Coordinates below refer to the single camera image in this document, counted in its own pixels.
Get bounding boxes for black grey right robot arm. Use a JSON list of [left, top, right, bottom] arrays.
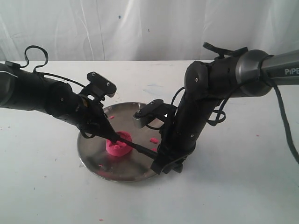
[[151, 50, 299, 174]]

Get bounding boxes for white backdrop curtain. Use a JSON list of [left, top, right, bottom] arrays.
[[0, 0, 299, 61]]

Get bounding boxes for pink dough lump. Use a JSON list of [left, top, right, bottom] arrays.
[[106, 131, 133, 157]]

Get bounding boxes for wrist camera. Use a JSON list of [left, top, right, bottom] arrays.
[[87, 72, 117, 98], [133, 99, 177, 128]]

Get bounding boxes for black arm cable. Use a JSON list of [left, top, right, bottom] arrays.
[[171, 42, 299, 161], [4, 45, 87, 89]]

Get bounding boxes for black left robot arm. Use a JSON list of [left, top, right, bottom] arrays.
[[0, 62, 120, 142]]

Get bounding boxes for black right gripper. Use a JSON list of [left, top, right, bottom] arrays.
[[150, 126, 196, 175]]

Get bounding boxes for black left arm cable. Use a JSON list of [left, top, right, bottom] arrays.
[[4, 45, 87, 89]]

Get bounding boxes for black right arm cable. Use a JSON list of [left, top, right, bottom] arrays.
[[171, 42, 299, 161]]

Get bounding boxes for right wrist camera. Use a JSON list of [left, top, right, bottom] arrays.
[[133, 99, 177, 128]]

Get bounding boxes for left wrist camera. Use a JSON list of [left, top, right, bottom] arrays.
[[87, 72, 117, 98]]

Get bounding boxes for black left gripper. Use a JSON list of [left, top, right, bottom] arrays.
[[53, 94, 119, 142]]

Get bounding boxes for round steel plate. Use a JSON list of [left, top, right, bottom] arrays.
[[77, 102, 164, 182]]

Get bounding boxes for black knife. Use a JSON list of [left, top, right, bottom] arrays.
[[117, 136, 157, 159]]

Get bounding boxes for pink crumb upper right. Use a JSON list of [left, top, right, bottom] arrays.
[[150, 138, 159, 144]]

